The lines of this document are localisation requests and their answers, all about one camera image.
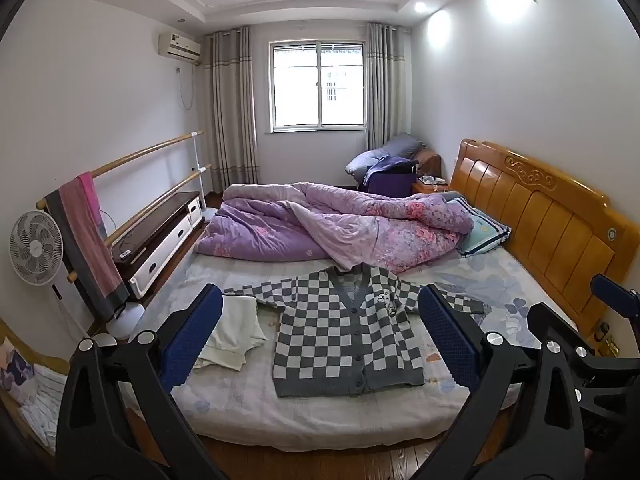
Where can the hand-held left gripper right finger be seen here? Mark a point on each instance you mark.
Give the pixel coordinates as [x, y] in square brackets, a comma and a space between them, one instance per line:
[447, 335]

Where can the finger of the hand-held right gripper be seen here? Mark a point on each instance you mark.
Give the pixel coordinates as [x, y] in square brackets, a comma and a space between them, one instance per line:
[555, 322]
[612, 291]

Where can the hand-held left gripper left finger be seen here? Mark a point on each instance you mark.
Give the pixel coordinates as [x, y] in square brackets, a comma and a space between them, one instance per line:
[192, 332]

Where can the white garment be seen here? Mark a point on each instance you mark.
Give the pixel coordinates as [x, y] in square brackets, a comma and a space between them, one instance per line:
[232, 327]

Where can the grey white checkered cardigan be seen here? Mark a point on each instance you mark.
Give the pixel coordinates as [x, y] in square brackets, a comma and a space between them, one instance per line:
[345, 330]

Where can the white round stand base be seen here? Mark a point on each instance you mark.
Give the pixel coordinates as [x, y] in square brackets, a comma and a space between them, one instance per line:
[125, 322]

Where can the wooden headboard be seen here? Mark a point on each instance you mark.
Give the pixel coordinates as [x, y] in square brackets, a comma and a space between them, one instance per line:
[545, 220]

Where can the dark top white cabinet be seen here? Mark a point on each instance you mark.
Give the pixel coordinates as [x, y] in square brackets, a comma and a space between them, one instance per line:
[160, 230]

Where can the light blue striped pillow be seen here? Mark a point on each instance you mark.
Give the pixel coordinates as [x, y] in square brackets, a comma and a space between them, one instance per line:
[482, 230]

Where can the bed with leaf print sheet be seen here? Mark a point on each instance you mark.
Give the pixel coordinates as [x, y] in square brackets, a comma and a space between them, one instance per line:
[350, 415]

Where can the grey cloth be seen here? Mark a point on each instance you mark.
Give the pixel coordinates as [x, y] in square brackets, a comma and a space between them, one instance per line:
[75, 255]

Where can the wooden nightstand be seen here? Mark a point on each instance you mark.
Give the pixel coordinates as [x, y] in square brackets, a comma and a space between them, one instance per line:
[431, 188]

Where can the pink towel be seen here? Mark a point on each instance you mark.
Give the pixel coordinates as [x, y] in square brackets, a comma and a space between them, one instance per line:
[90, 225]

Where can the purple floral quilt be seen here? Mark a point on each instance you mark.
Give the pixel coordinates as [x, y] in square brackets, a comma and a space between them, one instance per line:
[320, 230]

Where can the dark purple cloth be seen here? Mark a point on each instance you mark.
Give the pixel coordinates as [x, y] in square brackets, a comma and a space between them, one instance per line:
[392, 180]

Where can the stack of folded white cloths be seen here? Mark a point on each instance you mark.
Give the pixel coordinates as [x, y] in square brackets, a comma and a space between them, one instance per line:
[42, 405]

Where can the brown armchair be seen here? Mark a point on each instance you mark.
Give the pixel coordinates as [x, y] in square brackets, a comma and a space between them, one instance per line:
[430, 162]

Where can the white standing fan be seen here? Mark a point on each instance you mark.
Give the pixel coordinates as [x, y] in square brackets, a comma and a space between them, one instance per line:
[36, 247]

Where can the grey striped curtain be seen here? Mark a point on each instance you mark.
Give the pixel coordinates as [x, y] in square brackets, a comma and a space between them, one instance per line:
[382, 85]
[230, 110]

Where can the window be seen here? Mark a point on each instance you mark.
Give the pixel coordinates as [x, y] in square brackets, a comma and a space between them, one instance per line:
[317, 85]

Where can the white air conditioner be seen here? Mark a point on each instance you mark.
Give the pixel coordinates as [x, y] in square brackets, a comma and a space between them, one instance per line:
[179, 46]

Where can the ceiling spot light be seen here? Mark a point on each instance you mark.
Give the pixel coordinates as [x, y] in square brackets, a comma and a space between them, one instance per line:
[420, 7]

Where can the wooden barre rail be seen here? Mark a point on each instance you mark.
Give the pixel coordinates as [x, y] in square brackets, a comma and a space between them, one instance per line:
[160, 202]
[140, 155]

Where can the white barre stand post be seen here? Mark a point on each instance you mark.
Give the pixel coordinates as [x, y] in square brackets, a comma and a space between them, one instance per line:
[198, 180]

